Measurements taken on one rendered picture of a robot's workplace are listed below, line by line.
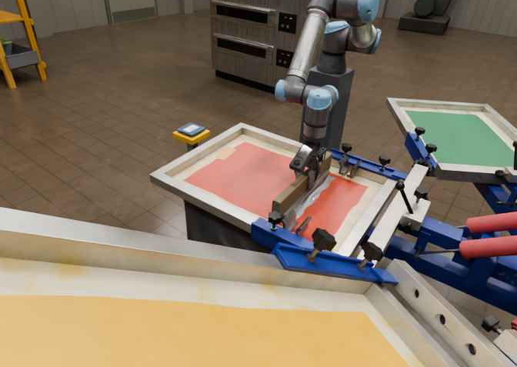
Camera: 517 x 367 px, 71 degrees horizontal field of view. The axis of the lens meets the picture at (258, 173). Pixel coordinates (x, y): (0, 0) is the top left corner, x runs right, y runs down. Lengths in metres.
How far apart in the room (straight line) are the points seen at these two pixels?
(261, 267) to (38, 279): 0.31
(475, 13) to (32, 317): 10.74
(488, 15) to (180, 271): 10.54
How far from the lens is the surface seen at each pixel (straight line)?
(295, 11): 4.49
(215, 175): 1.46
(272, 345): 0.53
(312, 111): 1.19
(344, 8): 1.47
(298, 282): 0.67
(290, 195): 1.21
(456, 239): 1.23
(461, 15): 10.90
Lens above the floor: 1.77
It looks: 33 degrees down
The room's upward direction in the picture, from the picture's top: 3 degrees clockwise
